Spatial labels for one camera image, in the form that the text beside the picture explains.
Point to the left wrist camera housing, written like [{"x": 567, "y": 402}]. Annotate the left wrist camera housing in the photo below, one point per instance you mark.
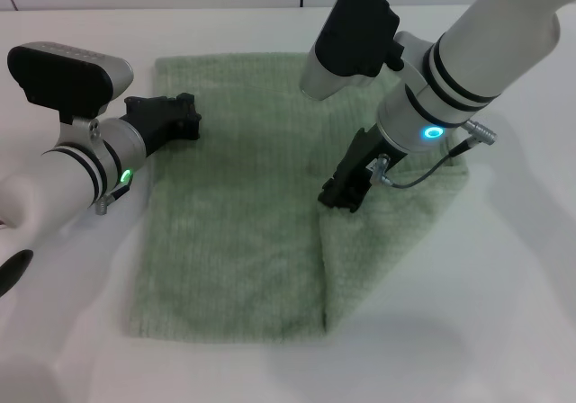
[{"x": 63, "y": 77}]

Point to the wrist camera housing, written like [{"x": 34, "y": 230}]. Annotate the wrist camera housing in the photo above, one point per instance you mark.
[
  {"x": 351, "y": 38},
  {"x": 63, "y": 77}
]

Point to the green terry towel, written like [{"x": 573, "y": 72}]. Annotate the green terry towel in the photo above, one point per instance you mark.
[{"x": 234, "y": 223}]

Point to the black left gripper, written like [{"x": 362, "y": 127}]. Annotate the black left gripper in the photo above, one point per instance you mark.
[{"x": 155, "y": 119}]

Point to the black rounded robot part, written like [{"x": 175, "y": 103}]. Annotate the black rounded robot part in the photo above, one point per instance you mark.
[{"x": 14, "y": 271}]

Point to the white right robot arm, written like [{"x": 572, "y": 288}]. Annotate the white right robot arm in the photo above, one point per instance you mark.
[{"x": 486, "y": 47}]

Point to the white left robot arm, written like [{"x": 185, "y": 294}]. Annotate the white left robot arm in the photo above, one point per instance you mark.
[{"x": 54, "y": 182}]

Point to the right wrist camera housing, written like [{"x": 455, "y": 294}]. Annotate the right wrist camera housing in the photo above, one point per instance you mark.
[{"x": 351, "y": 38}]

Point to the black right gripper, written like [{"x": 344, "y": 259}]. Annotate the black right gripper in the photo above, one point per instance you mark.
[{"x": 366, "y": 158}]

